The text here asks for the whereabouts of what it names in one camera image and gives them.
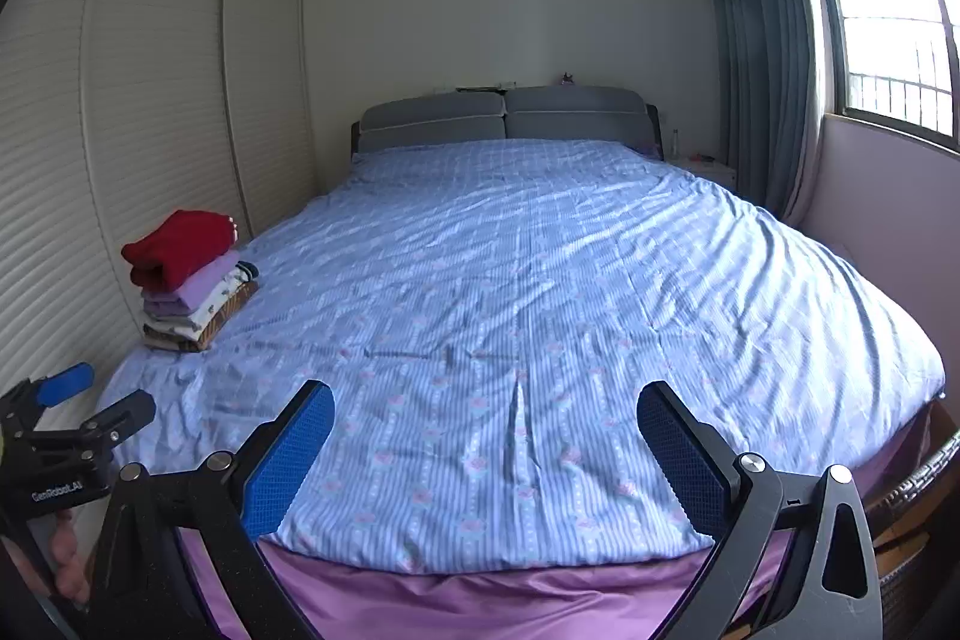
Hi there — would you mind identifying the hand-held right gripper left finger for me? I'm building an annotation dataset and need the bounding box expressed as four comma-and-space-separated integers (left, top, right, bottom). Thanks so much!
79, 379, 336, 640

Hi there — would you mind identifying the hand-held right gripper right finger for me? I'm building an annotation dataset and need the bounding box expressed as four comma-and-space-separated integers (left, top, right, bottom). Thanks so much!
636, 380, 884, 640

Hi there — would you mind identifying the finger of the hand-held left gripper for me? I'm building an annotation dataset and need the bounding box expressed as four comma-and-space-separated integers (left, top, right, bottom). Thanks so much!
75, 389, 157, 461
0, 362, 96, 435

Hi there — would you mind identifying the red knit sweater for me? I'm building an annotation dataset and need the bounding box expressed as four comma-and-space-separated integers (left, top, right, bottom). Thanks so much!
121, 209, 242, 293

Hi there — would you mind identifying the stack of folded clothes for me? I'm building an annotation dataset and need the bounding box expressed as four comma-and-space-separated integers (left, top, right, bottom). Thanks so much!
142, 282, 260, 354

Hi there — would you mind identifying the person's left hand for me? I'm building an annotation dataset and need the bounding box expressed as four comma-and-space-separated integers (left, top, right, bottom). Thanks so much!
46, 509, 97, 605

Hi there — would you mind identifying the white patterned folded garment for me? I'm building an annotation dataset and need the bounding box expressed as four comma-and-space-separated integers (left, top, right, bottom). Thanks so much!
146, 276, 252, 335

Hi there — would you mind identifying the lilac folded garment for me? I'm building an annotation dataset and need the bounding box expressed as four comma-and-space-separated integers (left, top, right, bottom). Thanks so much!
141, 250, 245, 319

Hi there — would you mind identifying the blue floral striped blanket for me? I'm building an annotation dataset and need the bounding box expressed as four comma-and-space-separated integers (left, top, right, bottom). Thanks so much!
97, 139, 946, 573

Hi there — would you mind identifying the purple bed sheet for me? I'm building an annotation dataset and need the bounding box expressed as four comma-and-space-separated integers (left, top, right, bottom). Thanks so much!
176, 400, 938, 640

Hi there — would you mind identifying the dark wicker basket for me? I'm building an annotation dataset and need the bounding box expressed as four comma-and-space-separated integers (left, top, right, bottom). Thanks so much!
862, 430, 960, 640

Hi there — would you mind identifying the white louvered wardrobe door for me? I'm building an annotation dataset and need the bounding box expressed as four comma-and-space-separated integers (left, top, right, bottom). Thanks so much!
0, 0, 252, 461
225, 0, 316, 236

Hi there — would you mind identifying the white nightstand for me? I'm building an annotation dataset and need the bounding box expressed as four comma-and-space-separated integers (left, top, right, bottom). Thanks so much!
671, 155, 740, 189

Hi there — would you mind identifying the grey upholstered headboard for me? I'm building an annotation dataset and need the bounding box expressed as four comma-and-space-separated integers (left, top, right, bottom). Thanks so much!
350, 83, 665, 161

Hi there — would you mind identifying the grey-green curtain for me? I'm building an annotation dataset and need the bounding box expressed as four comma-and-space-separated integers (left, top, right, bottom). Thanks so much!
691, 0, 826, 221

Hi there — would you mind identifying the barred window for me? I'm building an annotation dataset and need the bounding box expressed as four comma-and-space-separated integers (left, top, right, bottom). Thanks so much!
802, 0, 960, 154

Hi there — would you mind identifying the wooden bed frame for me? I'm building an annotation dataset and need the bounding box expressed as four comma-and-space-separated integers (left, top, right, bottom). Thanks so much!
862, 512, 935, 585

